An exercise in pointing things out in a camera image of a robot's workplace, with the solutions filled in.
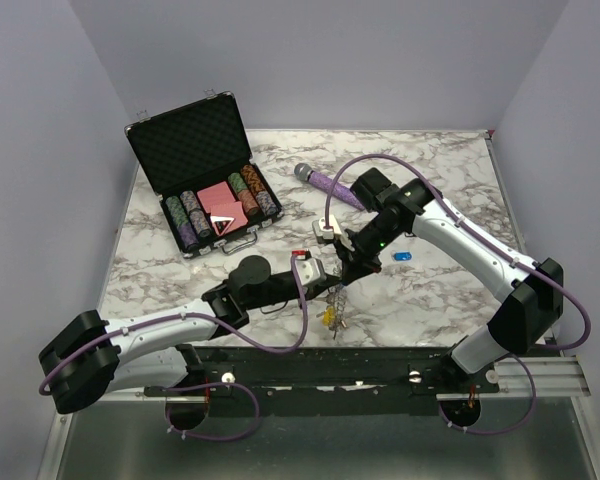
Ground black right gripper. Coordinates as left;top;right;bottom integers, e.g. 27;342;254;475
333;216;403;286

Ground round metal key ring disc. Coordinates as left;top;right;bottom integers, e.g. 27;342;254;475
317;283;347;339

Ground blue key tag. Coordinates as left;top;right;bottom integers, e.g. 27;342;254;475
391;251;412;262

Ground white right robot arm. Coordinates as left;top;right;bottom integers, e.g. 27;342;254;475
335;168;563;392

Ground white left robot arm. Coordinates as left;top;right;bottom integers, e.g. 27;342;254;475
38;252;340;414

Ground yellow key tag inner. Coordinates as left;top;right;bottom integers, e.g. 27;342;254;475
322;307;336;328

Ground all in triangle button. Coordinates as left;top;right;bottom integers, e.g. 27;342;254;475
210;215;235;236

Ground red playing card deck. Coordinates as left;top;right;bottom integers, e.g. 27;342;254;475
197;181;248;235

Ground purple glitter microphone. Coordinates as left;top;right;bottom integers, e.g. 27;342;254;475
294;163;365;211

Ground black poker chip case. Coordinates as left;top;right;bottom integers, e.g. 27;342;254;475
125;92;284;258

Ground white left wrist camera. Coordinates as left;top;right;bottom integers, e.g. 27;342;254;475
292;250;327;288

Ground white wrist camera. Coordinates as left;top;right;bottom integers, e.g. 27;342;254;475
292;250;327;288
312;214;353;251

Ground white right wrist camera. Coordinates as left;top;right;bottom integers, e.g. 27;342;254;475
312;214;353;251

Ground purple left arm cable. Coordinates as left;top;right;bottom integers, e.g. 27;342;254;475
38;254;311;443

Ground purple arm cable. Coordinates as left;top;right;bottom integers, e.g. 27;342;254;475
38;254;311;443
324;153;590;437

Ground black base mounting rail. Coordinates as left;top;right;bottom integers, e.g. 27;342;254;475
144;345;499;428

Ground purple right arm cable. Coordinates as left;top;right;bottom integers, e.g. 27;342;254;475
324;153;590;437

